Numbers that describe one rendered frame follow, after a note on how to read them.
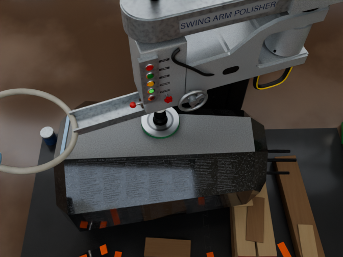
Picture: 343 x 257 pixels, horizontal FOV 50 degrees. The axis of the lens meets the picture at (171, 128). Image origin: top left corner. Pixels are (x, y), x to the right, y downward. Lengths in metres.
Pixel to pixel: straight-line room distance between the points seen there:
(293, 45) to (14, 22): 2.99
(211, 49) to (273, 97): 1.72
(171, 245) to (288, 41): 1.46
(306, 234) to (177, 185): 1.03
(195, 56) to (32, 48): 2.41
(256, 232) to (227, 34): 1.32
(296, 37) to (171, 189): 1.01
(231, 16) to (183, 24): 0.20
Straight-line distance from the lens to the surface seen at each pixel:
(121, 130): 2.10
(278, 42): 1.86
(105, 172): 2.05
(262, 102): 3.27
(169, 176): 2.04
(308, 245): 2.68
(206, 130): 2.09
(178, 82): 1.66
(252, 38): 1.66
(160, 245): 2.52
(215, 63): 1.68
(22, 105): 3.41
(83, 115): 1.92
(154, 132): 2.02
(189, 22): 1.42
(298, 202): 2.78
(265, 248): 2.49
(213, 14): 1.44
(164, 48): 1.47
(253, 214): 2.52
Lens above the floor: 2.58
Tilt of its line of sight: 58 degrees down
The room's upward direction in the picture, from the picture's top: straight up
